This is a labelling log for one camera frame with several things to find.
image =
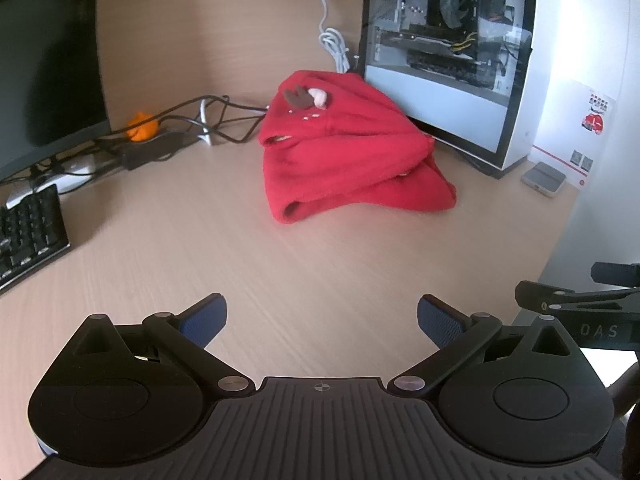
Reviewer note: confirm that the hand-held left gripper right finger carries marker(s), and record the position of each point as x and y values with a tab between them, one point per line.
440	320

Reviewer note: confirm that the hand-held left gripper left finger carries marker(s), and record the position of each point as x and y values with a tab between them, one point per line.
202	317

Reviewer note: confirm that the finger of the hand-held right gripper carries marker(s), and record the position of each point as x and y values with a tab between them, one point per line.
575	299
617	273

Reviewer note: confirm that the red fleece garment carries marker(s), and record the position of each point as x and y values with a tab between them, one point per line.
350	160

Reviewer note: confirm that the person's right forearm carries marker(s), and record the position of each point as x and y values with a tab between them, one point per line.
627	385

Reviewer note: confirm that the small grey box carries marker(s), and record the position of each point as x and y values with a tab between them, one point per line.
544	179

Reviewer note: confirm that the printed paper sheet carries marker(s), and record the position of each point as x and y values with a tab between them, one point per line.
590	125

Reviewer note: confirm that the black power adapter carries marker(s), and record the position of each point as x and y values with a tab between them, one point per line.
155	150

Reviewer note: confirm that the black keyboard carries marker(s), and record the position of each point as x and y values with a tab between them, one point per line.
30	235

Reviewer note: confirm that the silver monitor stand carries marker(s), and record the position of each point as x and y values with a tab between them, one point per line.
65	180

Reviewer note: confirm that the small orange object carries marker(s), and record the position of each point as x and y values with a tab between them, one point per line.
141	127

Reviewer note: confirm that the white computer case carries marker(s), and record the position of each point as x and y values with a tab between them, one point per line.
450	60

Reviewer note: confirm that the black computer monitor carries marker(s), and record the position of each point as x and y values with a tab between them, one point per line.
45	60

